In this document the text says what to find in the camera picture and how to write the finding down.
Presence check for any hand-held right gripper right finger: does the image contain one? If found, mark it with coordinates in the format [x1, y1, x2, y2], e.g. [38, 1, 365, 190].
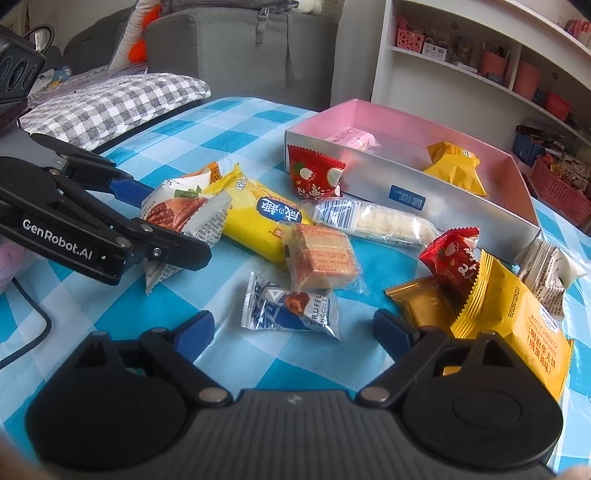
[358, 308, 513, 409]

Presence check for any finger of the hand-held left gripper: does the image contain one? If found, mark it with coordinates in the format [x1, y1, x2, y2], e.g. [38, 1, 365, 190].
[115, 217, 214, 274]
[30, 133, 154, 208]

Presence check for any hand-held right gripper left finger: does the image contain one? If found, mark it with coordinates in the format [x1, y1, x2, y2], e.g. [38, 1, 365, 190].
[69, 310, 232, 409]

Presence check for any gold snack packet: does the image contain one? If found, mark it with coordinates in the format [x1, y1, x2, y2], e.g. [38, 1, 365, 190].
[385, 277, 467, 333]

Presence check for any pecan picture snack packet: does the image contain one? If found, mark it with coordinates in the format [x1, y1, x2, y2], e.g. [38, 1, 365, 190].
[141, 178, 232, 296]

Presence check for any orange white snack packet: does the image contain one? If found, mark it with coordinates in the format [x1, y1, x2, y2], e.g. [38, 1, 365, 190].
[185, 161, 227, 186]

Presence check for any blue white chocolate packet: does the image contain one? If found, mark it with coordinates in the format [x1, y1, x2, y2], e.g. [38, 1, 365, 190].
[242, 271, 341, 341]

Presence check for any long yellow cracker packet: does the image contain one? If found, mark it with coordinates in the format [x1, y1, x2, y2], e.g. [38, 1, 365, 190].
[203, 164, 324, 268]

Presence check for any red snack packet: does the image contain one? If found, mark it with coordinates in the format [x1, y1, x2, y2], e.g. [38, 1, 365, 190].
[419, 227, 481, 315]
[286, 144, 347, 206]

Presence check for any clear wafer packet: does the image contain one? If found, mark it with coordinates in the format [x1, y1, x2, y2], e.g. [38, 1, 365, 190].
[281, 224, 368, 296]

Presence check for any clear rice cracker packet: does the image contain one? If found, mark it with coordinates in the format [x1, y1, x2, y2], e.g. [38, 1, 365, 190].
[311, 198, 441, 247]

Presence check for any yellow waffle snack packet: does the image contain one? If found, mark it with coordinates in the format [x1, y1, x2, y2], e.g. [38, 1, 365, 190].
[422, 141, 489, 198]
[450, 249, 575, 402]

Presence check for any pink box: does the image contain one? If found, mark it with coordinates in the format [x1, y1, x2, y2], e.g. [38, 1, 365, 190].
[284, 98, 543, 259]

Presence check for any grey checked pillow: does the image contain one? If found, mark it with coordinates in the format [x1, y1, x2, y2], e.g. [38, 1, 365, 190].
[18, 73, 212, 153]

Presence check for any blue checkered tablecloth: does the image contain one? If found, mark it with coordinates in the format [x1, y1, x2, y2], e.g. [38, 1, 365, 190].
[0, 96, 591, 462]

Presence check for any blue bird toy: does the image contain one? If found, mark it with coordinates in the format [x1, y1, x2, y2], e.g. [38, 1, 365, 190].
[48, 65, 75, 88]

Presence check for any white orange plush toy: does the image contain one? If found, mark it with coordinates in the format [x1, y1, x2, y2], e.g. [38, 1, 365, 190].
[108, 0, 162, 73]

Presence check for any grey sofa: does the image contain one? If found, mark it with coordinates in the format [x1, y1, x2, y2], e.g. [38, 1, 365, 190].
[62, 7, 340, 114]

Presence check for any pink white snack packet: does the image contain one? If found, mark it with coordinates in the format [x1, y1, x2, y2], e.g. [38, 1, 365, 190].
[323, 128, 377, 151]

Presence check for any large pink basket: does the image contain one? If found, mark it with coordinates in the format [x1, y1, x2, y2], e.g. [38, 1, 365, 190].
[531, 157, 591, 227]

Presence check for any blue box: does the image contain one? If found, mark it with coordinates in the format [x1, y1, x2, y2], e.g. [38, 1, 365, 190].
[515, 127, 546, 162]

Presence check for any white shelf unit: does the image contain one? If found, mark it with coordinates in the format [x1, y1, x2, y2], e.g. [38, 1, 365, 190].
[372, 0, 591, 153]

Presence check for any small red basket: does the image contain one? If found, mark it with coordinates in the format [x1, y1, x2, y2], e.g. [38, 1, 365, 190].
[545, 91, 573, 121]

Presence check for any white labelled box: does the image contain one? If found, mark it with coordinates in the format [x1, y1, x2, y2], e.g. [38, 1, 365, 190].
[425, 39, 451, 61]

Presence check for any clear plastic container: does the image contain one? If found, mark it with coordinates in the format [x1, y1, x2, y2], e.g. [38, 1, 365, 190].
[450, 37, 476, 68]

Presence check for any small pink basket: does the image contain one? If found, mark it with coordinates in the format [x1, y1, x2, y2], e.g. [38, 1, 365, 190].
[396, 28, 424, 54]

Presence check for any row of books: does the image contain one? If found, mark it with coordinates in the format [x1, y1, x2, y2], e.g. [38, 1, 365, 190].
[558, 18, 591, 40]

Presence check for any black cable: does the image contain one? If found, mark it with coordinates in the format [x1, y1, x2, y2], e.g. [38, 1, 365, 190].
[0, 277, 51, 370]

